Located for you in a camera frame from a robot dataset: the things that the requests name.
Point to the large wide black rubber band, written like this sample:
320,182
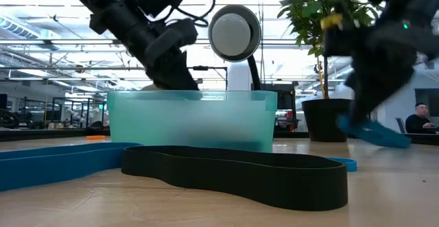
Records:
240,182

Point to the office chair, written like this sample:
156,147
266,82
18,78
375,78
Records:
399,125

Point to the black desk lamp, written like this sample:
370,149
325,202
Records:
233,35

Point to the dark wall screen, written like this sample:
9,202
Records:
427,101

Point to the teal translucent plastic bin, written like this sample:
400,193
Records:
223,124

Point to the person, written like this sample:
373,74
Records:
416,122
149,87

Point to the green leafy plant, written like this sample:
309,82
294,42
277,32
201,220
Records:
308,7

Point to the black cabinet machine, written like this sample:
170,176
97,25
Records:
286,96

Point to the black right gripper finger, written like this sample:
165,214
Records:
365,83
394,76

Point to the reddish orange rubber band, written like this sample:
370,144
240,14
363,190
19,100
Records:
96,138

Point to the large wide blue rubber band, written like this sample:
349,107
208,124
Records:
51,167

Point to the black framed workstation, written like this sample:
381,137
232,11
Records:
89,100

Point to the narrow blue rubber band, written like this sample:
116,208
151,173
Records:
350,165

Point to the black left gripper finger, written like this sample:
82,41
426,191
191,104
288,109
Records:
161,77
181,76

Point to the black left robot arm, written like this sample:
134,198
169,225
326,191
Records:
113,11

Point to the black plant pot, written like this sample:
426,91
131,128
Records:
322,120

